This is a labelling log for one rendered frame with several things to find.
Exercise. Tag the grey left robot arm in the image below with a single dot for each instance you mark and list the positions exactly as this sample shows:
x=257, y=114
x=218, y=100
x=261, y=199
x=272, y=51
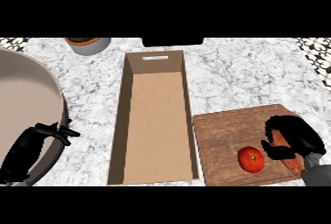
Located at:
x=20, y=184

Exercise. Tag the brown cardboard box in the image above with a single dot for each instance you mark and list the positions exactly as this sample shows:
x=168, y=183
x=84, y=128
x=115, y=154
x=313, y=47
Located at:
x=156, y=125

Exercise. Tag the brown wooden cutting board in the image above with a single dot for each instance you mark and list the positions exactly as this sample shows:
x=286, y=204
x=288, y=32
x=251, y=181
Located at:
x=223, y=137

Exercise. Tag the black appliance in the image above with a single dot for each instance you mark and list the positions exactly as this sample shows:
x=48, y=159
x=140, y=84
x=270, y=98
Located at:
x=171, y=41

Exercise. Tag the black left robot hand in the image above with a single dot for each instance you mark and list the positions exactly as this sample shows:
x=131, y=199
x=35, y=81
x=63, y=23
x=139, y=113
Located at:
x=23, y=151

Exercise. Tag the red tomato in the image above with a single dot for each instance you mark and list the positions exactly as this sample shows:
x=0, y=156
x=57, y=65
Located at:
x=249, y=159

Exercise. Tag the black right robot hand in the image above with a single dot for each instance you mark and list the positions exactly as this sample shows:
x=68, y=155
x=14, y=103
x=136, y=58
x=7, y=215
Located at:
x=301, y=134

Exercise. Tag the orange sweet potato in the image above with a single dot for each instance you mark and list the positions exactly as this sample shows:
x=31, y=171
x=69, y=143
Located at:
x=294, y=165

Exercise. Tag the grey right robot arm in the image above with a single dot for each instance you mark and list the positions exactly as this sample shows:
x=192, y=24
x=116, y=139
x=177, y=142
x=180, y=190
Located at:
x=317, y=173

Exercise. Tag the green plant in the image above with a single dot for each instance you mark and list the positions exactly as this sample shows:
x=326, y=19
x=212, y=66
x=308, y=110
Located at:
x=81, y=39

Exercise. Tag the grey plant pot orange rim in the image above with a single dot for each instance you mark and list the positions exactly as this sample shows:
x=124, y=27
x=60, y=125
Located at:
x=90, y=48

